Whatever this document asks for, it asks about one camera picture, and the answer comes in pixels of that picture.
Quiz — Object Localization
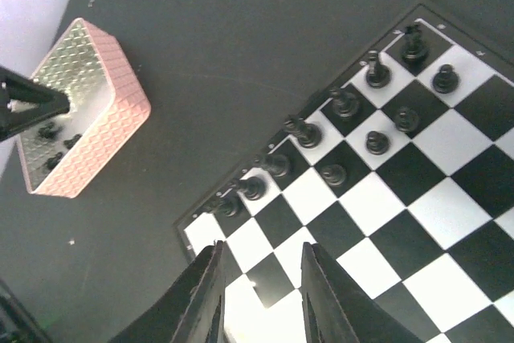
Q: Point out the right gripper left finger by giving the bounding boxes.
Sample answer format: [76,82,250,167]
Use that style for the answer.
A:
[110,241,226,343]

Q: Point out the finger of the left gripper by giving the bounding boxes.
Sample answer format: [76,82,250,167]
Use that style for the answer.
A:
[1,67,71,142]

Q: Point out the black and white chessboard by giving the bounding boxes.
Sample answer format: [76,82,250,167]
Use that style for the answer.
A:
[177,4,513,342]

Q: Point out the black chess pieces pile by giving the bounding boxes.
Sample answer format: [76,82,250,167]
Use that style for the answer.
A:
[37,121,82,171]

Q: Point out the black knight chess piece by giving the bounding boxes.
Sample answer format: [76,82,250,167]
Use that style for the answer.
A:
[206,195,240,217]

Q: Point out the black rook chess piece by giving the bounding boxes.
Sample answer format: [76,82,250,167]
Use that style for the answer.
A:
[401,22,429,64]

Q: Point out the pink metal tin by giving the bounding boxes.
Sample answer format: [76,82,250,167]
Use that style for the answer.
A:
[17,18,151,198]

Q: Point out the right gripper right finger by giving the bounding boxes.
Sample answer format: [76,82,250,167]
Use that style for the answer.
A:
[301,242,420,343]

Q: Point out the black pawn chess piece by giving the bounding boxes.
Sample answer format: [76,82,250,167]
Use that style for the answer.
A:
[320,164,348,187]
[394,106,420,133]
[365,130,390,156]
[431,63,459,94]

